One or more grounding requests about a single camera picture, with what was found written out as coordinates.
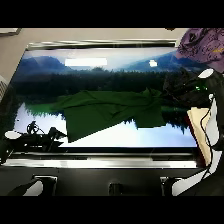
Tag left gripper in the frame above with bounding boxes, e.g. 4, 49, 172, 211
47, 126, 68, 149

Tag dark green garment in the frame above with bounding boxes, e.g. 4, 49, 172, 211
49, 87, 168, 143

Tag cream garment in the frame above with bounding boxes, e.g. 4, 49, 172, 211
186, 107, 214, 166

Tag purple patterned garment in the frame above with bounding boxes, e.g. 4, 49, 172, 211
175, 28, 224, 73

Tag black cable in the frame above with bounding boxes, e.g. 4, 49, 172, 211
199, 99, 218, 151

